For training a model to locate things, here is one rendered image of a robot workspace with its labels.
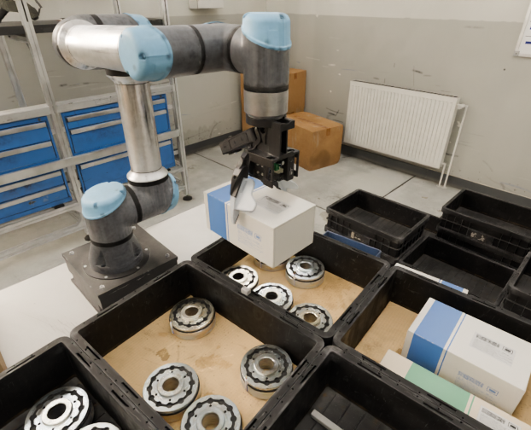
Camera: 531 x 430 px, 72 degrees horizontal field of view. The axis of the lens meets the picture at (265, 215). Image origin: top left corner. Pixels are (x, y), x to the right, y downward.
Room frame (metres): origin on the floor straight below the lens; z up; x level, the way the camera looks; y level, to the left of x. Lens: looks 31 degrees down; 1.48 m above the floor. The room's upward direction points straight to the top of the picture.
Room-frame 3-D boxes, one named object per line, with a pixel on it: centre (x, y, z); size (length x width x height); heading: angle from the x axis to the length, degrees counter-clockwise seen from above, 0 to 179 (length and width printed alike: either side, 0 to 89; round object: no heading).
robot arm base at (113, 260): (0.88, 0.44, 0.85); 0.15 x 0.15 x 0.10
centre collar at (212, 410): (0.35, 0.09, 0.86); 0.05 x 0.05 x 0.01
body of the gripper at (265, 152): (0.63, -0.01, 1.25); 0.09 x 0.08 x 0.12; 45
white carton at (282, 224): (0.65, 0.02, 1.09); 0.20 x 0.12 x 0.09; 45
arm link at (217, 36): (0.69, 0.08, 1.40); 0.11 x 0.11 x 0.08; 45
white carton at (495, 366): (0.48, -0.39, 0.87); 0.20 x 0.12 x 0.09; 49
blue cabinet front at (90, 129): (2.45, 0.97, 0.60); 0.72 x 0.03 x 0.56; 135
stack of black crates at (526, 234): (1.53, -1.11, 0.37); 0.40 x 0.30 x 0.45; 45
